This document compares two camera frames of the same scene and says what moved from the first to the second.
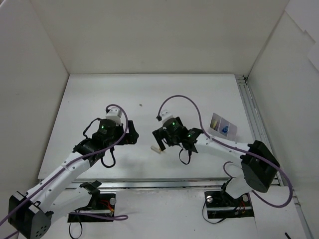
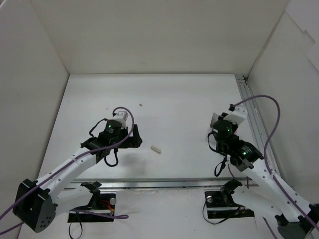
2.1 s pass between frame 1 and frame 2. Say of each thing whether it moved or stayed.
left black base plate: stayed
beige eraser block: stayed
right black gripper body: moved
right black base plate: stayed
